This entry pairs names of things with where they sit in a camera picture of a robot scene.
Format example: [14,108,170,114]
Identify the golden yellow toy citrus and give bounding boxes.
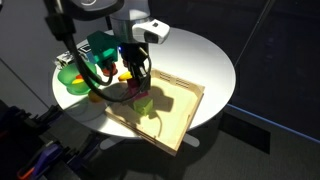
[88,91,105,104]

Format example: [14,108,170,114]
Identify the yellow toy banana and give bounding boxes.
[118,72,133,82]

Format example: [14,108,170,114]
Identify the lime green dice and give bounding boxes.
[132,97,154,117]

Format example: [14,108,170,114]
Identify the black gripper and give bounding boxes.
[121,42,152,94]

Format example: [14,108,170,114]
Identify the black clamp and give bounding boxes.
[33,104,65,127]

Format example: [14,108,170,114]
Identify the black cable bundle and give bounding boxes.
[44,0,153,103]

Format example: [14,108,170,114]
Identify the black white zebra dice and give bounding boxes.
[55,51,76,70]

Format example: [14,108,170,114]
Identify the wooden tray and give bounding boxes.
[105,68,206,157]

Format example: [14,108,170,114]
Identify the red toy tomato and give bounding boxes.
[101,63,118,77]

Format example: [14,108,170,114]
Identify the blue dice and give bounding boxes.
[78,44,93,63]

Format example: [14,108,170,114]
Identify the teal camera mount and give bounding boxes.
[86,30,120,69]

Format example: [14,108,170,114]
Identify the green plastic bowl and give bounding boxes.
[57,61,101,96]

